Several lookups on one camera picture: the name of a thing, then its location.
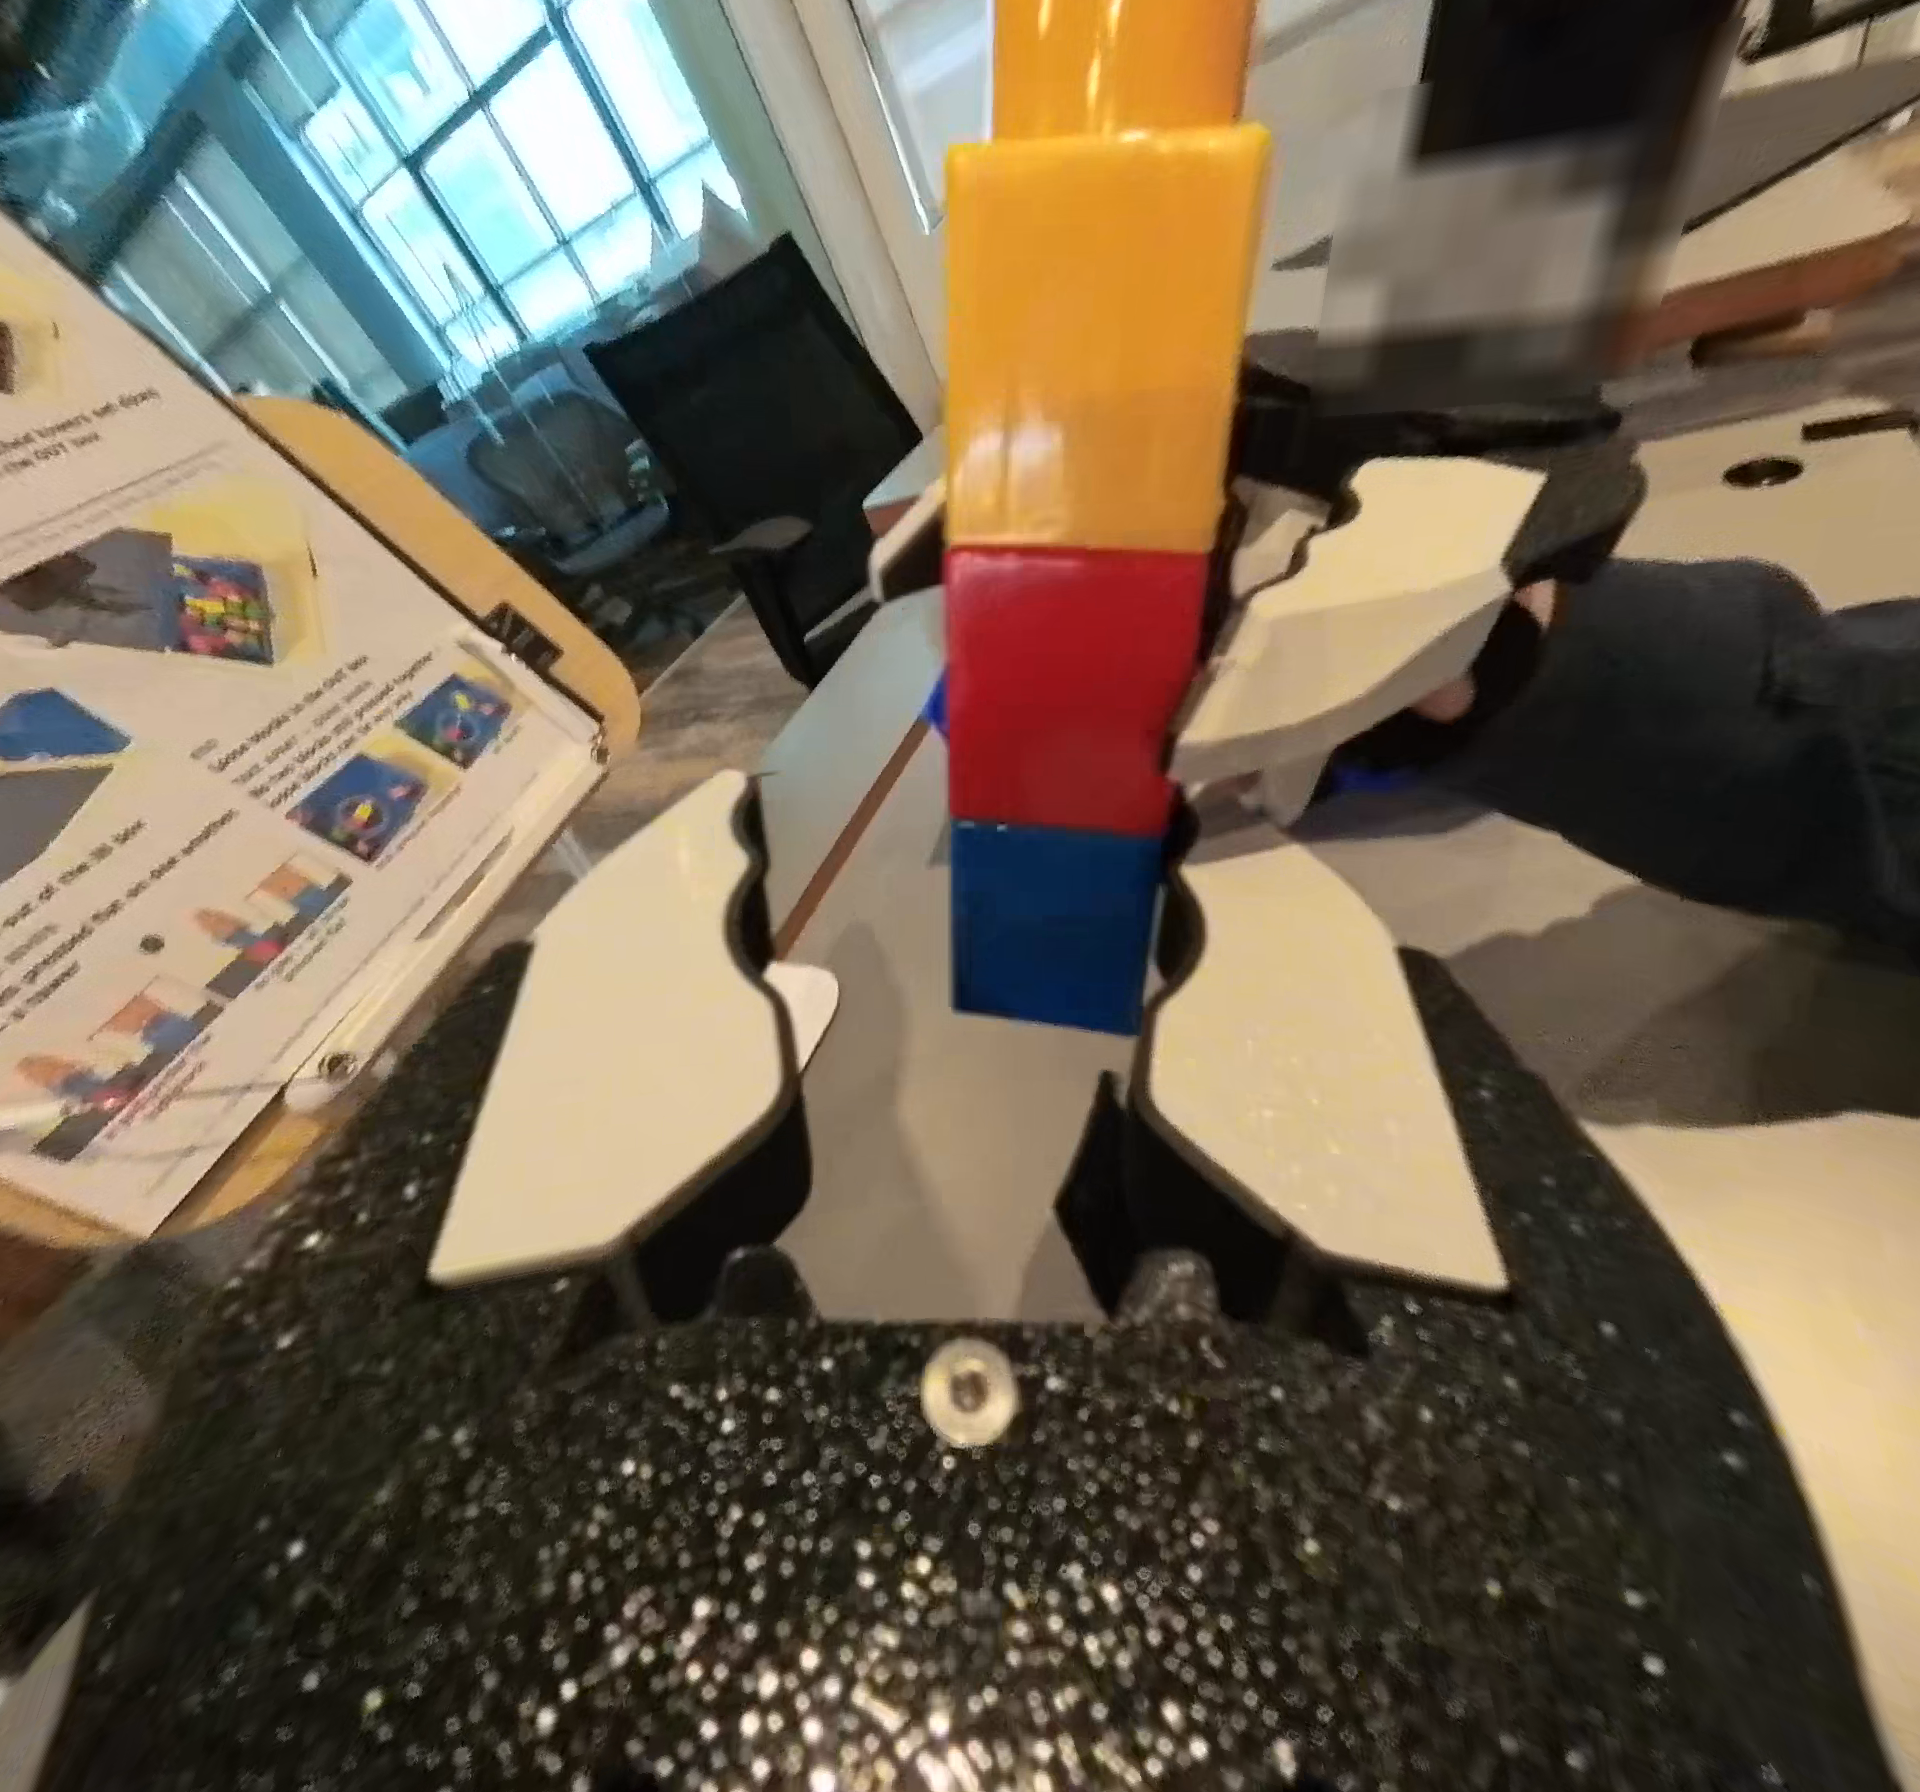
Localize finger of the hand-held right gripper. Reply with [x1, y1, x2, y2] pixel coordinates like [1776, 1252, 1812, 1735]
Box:
[1168, 554, 1508, 830]
[1236, 455, 1549, 593]

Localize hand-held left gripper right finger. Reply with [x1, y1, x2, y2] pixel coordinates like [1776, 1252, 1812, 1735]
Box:
[1129, 795, 1508, 1301]

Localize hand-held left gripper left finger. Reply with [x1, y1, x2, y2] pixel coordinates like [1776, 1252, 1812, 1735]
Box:
[426, 767, 813, 1322]

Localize red mega block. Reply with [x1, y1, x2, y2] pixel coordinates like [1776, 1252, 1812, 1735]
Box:
[941, 545, 1213, 834]

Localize blue mega block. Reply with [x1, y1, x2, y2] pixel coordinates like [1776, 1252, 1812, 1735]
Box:
[948, 818, 1175, 1038]

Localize yellow mega block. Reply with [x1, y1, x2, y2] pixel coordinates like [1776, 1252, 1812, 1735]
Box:
[941, 0, 1277, 555]

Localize person's right forearm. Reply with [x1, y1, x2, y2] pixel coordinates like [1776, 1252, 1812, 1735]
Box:
[1463, 554, 1920, 955]

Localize person's right hand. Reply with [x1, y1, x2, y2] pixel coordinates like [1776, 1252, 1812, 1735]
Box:
[1411, 575, 1575, 734]

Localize printed instruction sheet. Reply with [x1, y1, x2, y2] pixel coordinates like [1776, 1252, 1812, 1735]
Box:
[0, 210, 608, 1242]

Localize grey office chair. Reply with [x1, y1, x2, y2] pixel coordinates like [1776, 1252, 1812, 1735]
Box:
[461, 426, 674, 580]

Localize black office chair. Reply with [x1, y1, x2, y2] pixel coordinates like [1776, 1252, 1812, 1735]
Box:
[582, 234, 928, 693]

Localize large paned window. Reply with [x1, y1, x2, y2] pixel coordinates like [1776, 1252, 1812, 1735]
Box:
[90, 0, 754, 340]

